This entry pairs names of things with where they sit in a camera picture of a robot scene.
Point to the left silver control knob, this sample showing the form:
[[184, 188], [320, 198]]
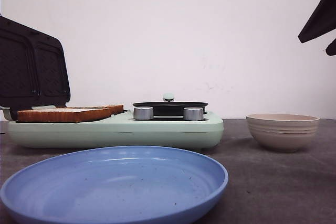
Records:
[[143, 113]]

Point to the breakfast maker hinged lid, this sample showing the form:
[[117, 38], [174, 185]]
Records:
[[33, 69]]

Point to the right silver control knob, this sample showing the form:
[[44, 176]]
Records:
[[193, 114]]

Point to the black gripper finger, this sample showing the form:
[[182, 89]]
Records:
[[331, 49], [321, 21]]

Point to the blue round plate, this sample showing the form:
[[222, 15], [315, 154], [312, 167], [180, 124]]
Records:
[[128, 184]]

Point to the silver control knob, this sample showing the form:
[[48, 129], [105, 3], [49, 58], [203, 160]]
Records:
[[193, 114], [143, 113]]

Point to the toast bread slice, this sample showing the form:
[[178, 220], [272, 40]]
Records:
[[62, 115], [113, 109]]

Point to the mint green breakfast maker base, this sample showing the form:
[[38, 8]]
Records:
[[120, 130]]

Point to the beige ribbed bowl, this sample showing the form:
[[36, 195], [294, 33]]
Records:
[[282, 132]]

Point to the black round frying pan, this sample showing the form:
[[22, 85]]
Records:
[[170, 107]]

